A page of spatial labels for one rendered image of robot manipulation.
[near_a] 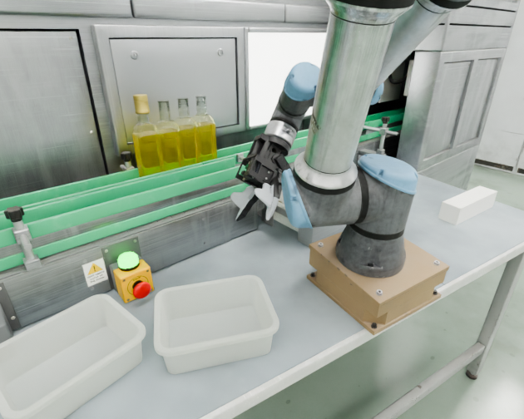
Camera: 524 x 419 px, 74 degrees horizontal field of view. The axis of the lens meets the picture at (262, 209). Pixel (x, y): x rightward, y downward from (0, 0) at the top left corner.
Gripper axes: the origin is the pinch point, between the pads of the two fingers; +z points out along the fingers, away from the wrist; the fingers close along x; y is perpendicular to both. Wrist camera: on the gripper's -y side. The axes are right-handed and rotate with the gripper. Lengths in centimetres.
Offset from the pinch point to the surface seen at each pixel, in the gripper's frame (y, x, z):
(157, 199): 19.1, -14.4, 2.7
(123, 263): 20.4, -10.6, 19.1
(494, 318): -110, -1, -10
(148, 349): 11.0, 1.1, 32.1
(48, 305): 29.6, -15.8, 32.9
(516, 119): -278, -104, -241
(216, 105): 11, -36, -38
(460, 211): -62, 7, -32
